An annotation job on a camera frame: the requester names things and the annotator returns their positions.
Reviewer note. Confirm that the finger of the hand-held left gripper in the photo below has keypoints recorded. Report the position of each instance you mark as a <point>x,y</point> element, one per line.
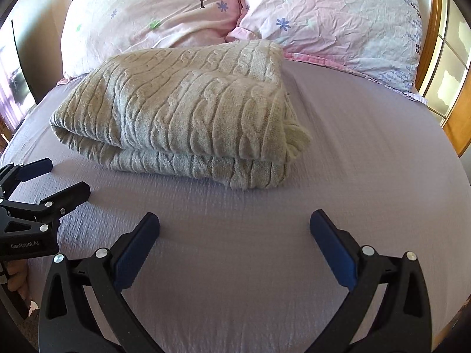
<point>36,165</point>
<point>68,194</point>

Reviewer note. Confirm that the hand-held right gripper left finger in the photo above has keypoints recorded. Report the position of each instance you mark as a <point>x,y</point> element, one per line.
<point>134,250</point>

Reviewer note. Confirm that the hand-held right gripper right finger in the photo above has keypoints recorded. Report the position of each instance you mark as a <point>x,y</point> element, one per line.
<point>333,250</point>

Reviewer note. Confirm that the person's left hand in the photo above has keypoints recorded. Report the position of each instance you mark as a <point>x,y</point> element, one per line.
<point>17,275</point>

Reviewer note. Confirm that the lavender bed sheet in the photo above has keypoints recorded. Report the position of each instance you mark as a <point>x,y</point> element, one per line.
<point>257,213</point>

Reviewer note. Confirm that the dark screen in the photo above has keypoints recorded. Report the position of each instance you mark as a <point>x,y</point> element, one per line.
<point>16,81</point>

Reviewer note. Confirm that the wooden headboard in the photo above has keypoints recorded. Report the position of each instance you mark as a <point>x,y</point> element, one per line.
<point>458,136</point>

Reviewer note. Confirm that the pink tree print pillow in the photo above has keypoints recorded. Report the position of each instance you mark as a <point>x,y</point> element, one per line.
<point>147,18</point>

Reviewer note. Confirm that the glass paned window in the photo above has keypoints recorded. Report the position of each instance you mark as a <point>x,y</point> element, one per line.
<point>452,66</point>

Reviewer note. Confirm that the pink flower print pillow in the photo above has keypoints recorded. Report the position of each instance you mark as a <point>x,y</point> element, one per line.
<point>331,25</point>

